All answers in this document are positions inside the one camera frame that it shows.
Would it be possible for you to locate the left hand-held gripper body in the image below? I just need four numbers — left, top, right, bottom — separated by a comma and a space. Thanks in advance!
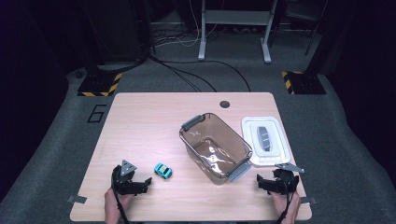
110, 160, 138, 197

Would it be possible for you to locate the blue toy car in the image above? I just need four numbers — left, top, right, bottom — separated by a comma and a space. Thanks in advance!
153, 162, 173, 180

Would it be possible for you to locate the white floor cable bundle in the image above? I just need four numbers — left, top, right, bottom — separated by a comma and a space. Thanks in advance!
153, 0, 219, 49

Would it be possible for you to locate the black base with yellow stripes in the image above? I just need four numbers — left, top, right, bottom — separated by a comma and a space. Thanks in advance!
281, 70, 327, 95
77, 72, 123, 97

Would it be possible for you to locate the person's right hand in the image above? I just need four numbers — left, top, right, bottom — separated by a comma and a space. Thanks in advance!
270, 191, 302, 220

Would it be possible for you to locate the person's left hand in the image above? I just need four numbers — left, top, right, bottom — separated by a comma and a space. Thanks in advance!
104, 187, 134, 218

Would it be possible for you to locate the left hand-held gripper cable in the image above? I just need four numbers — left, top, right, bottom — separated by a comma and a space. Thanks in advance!
111, 183, 129, 224

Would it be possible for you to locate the white metal stand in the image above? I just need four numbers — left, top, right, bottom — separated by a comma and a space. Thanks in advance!
197, 0, 279, 64

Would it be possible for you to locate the white lid with grey handle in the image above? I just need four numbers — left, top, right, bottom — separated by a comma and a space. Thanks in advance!
241, 116, 291, 167

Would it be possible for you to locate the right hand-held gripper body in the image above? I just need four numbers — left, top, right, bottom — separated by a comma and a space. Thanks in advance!
273, 162, 305, 195

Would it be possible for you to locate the brown transparent storage box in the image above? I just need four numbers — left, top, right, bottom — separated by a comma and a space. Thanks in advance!
178, 112, 254, 187

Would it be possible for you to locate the long black floor cable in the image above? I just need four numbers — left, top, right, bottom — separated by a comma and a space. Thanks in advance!
148, 55, 252, 93

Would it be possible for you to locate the right hand-held gripper cable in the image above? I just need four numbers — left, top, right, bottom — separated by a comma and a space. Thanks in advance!
274, 186, 293, 224

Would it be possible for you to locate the hand-held gripper cable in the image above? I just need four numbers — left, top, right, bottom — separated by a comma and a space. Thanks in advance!
274, 186, 293, 224
111, 183, 129, 224

